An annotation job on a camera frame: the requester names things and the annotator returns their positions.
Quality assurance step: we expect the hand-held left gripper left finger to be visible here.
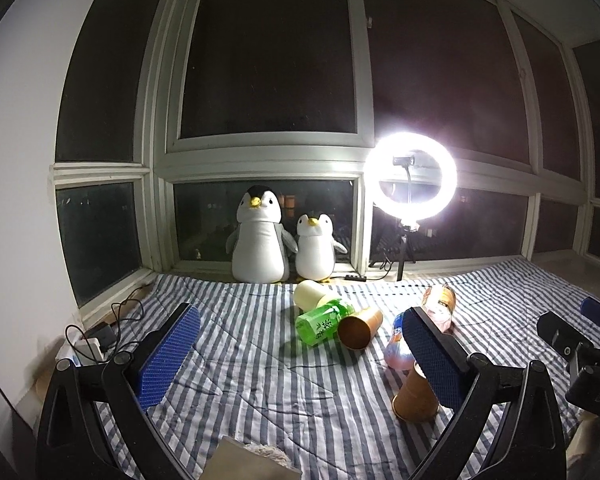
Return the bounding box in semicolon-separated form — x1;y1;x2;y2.
34;302;216;480

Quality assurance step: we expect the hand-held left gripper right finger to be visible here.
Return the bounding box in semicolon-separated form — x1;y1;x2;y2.
402;306;567;480

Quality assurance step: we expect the brown paper cup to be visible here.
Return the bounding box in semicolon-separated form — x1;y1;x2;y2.
337;306;384;350
391;360;440;421

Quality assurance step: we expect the pink drink bottle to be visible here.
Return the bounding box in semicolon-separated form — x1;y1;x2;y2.
384;310;418;372

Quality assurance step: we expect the brown label drink bottle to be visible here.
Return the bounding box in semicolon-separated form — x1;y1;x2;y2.
422;284;457;333

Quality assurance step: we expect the black power adapter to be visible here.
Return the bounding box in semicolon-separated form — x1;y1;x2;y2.
85;323;117;352

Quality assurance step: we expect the white power strip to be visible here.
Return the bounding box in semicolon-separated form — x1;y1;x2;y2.
55;338;106;364

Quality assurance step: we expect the striped blanket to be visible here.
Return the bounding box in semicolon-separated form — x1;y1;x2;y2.
100;255;600;480

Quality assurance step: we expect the black tripod stand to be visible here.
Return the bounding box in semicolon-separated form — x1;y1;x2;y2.
369;220;417;282

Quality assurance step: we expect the green drink bottle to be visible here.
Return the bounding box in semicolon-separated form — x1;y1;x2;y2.
295;298;357;347

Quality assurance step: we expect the grey cardboard piece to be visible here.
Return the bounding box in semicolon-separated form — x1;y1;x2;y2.
207;435;301;480

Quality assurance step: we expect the white fluffy cloth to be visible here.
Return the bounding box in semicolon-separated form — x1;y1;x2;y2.
242;442;289;462

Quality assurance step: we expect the large penguin plush toy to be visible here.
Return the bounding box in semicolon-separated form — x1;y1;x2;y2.
225;185;299;283

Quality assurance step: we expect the small penguin plush toy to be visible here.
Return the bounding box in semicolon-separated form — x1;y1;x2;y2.
294;213;348;282

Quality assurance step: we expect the ring light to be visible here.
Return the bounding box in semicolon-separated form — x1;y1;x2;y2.
364;131;458;226

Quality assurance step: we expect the white window frame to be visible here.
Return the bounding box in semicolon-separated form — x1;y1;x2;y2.
47;0;600;311

